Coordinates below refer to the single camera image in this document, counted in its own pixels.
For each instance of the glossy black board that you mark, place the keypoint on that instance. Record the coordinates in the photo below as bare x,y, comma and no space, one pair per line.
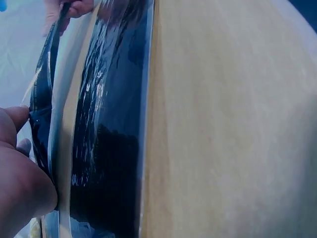
111,148

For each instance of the person's right hand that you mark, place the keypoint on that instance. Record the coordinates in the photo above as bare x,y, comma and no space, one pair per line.
79,8

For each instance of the glossy black sheet white backing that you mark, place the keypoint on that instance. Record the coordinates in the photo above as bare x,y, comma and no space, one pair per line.
42,99

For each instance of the person's left hand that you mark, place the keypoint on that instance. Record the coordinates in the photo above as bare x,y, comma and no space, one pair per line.
22,188

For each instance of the person's right fingers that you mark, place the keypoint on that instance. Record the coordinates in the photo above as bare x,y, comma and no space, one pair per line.
80,8

